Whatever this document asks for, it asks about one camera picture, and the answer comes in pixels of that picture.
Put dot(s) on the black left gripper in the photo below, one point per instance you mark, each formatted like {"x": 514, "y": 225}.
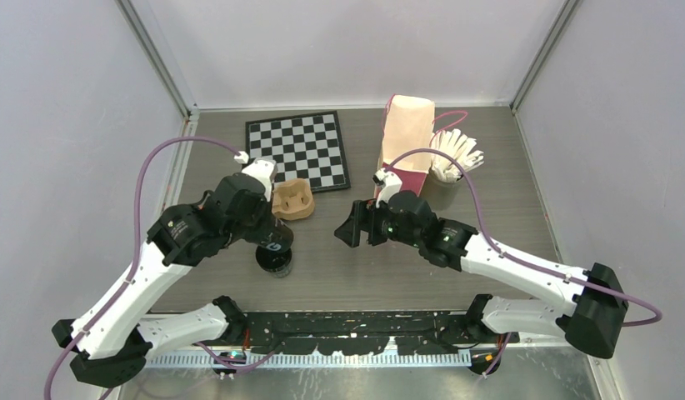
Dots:
{"x": 262, "y": 233}

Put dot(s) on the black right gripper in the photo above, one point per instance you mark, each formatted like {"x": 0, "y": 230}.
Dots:
{"x": 364, "y": 216}

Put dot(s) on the black coffee cup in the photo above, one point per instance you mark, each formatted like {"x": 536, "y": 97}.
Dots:
{"x": 276, "y": 264}

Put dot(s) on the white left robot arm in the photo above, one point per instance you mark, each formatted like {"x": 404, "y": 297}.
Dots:
{"x": 112, "y": 343}

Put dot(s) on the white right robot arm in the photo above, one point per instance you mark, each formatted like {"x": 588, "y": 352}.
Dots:
{"x": 573, "y": 303}

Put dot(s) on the brown cardboard cup carrier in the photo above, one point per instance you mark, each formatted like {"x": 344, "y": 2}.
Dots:
{"x": 293, "y": 200}

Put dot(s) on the black white chessboard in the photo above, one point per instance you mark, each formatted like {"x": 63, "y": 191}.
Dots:
{"x": 308, "y": 146}

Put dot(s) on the pink paper bag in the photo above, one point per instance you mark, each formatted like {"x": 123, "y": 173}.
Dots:
{"x": 408, "y": 125}

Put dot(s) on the cup of white paper straws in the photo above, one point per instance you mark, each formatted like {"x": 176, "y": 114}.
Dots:
{"x": 442, "y": 183}

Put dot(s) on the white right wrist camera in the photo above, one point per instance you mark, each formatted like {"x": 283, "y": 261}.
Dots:
{"x": 389, "y": 183}

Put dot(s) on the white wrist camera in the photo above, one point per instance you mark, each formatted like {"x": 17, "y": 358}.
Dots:
{"x": 389, "y": 183}
{"x": 265, "y": 172}

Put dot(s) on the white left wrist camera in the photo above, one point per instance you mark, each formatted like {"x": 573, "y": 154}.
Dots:
{"x": 265, "y": 172}

